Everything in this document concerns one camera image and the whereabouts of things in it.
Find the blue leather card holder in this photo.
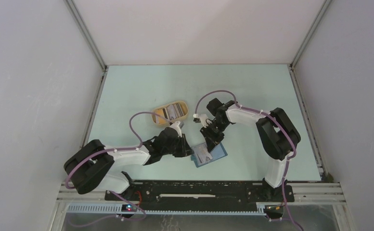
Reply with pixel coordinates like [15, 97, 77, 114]
[191, 143, 228, 168]

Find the aluminium frame front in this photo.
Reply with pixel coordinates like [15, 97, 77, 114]
[57, 180, 346, 216]

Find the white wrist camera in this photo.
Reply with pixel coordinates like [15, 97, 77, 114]
[169, 121, 184, 138]
[193, 113, 211, 128]

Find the controller board with wires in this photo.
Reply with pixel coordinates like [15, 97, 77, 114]
[121, 191, 142, 212]
[264, 205, 285, 214]

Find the white strip on rail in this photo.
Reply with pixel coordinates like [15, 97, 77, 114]
[159, 193, 216, 198]

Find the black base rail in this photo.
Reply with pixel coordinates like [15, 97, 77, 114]
[123, 180, 295, 212]

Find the beige oval card tray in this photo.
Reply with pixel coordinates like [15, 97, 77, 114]
[152, 101, 189, 126]

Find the left controller board with wires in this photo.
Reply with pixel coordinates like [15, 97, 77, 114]
[121, 191, 142, 212]

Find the right controller board with wires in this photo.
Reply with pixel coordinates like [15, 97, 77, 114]
[264, 205, 285, 214]

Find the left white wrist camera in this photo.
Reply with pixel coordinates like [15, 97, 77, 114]
[169, 121, 184, 138]

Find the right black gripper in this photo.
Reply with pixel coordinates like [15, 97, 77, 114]
[201, 119, 230, 153]

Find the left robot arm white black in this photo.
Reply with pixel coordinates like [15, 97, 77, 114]
[64, 127, 193, 200]

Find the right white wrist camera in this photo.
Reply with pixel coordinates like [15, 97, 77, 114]
[193, 113, 211, 128]

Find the stack of cards in tray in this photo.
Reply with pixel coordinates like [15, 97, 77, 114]
[154, 103, 187, 120]

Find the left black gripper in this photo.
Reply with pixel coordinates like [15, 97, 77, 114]
[162, 133, 194, 157]

